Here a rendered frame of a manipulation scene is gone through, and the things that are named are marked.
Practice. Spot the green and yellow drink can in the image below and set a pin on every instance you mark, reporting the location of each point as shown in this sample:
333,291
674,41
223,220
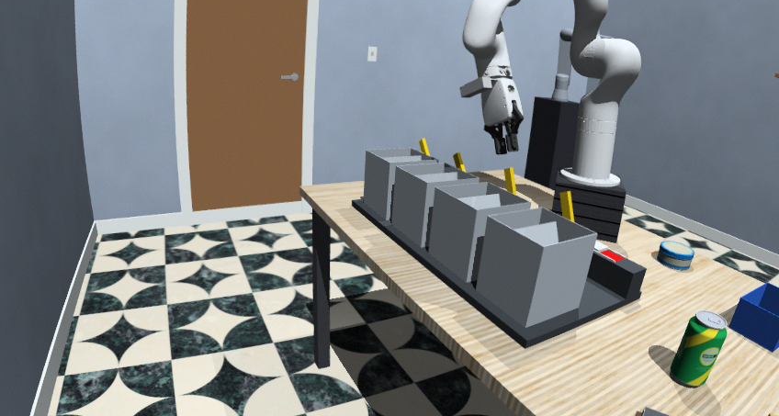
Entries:
699,348

